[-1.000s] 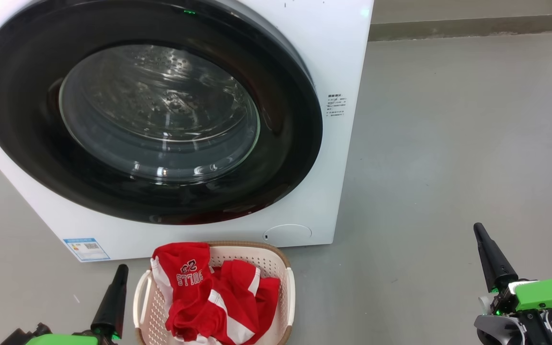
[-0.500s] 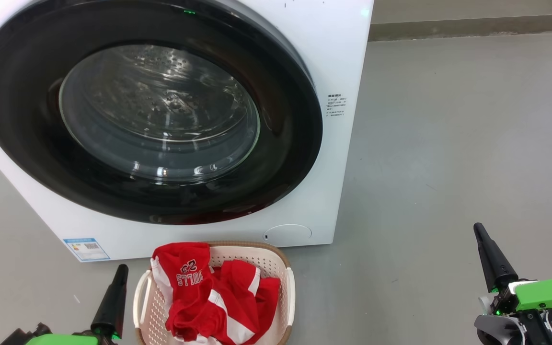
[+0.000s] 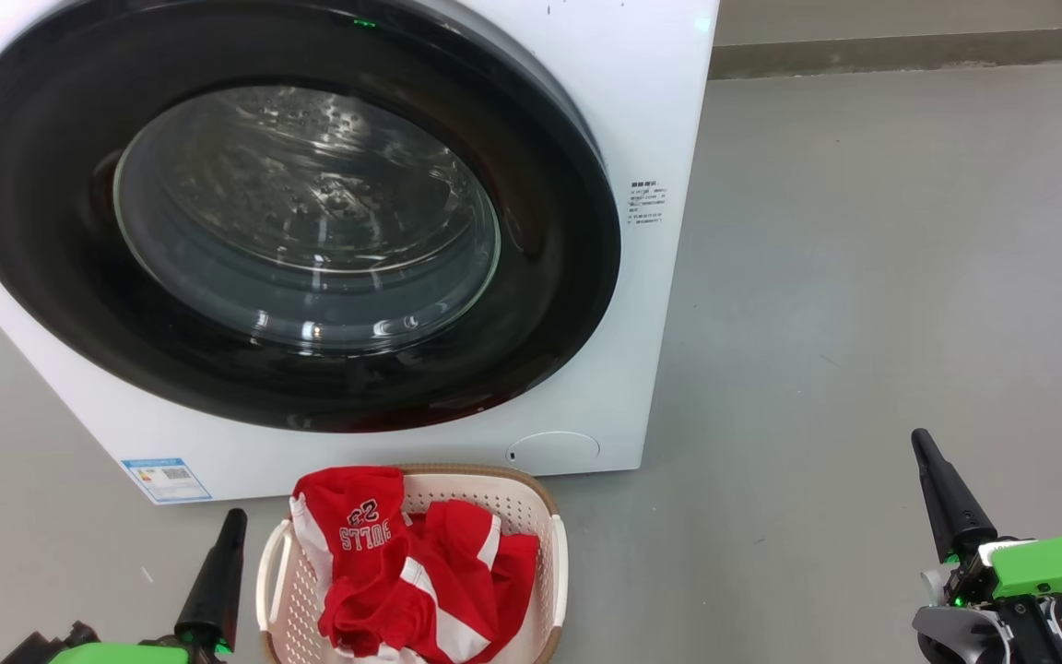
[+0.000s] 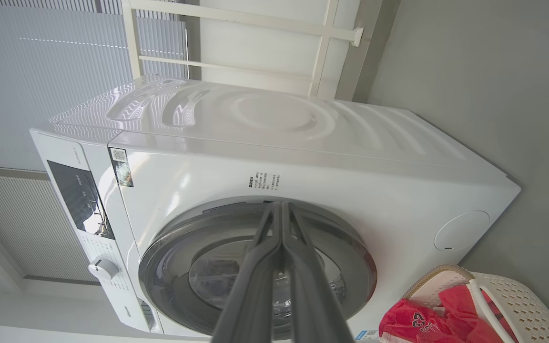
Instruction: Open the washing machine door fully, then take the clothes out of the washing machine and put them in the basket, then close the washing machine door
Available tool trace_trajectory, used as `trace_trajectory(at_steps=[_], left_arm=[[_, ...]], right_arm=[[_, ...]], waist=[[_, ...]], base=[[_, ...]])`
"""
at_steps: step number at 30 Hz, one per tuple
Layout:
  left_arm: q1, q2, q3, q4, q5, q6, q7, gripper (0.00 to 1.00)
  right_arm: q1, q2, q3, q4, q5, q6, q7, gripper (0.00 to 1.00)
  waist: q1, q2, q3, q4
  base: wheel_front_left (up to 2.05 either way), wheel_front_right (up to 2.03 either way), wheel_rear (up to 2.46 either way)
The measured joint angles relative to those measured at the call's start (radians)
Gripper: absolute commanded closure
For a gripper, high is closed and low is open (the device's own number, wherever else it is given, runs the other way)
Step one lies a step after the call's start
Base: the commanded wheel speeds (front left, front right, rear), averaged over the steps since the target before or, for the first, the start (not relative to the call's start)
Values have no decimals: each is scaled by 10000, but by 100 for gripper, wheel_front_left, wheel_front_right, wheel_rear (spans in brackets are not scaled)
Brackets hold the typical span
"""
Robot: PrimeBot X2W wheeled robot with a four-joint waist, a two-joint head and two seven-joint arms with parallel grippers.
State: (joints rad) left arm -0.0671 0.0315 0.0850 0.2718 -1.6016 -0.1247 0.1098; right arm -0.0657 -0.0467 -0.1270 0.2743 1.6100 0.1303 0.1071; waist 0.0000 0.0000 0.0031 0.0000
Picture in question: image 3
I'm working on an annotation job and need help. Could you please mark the red and white jersey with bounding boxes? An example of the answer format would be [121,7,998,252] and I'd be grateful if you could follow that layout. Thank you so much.
[289,466,542,664]

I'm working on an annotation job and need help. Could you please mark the washing machine glass door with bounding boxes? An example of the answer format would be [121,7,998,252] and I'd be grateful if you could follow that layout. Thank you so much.
[0,0,623,435]

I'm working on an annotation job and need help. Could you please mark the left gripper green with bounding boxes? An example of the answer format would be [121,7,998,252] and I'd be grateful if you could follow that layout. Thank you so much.
[47,508,249,664]

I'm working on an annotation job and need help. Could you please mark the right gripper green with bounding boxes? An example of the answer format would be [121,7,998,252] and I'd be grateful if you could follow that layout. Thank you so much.
[911,428,1062,608]

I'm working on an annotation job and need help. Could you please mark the white front-load washing machine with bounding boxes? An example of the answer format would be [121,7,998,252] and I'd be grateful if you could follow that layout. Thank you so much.
[0,0,722,506]

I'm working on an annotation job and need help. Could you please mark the blue energy label sticker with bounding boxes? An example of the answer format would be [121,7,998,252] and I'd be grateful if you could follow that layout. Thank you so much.
[121,456,215,505]

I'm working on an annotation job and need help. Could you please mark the cream perforated laundry basket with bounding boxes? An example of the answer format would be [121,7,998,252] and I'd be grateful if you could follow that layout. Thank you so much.
[255,463,571,664]

